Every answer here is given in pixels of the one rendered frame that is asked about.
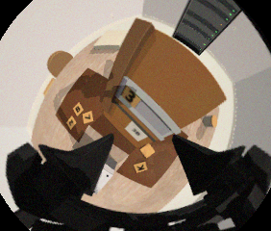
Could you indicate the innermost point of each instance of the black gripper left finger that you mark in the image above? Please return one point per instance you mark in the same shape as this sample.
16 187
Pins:
83 165

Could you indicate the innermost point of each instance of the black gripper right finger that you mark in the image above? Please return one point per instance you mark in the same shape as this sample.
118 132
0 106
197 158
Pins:
201 164

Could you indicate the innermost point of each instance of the grey square label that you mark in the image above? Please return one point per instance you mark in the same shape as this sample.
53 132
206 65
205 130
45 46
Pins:
135 131

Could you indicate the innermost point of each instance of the small white jar with orange lid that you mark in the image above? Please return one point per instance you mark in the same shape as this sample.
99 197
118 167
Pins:
210 121

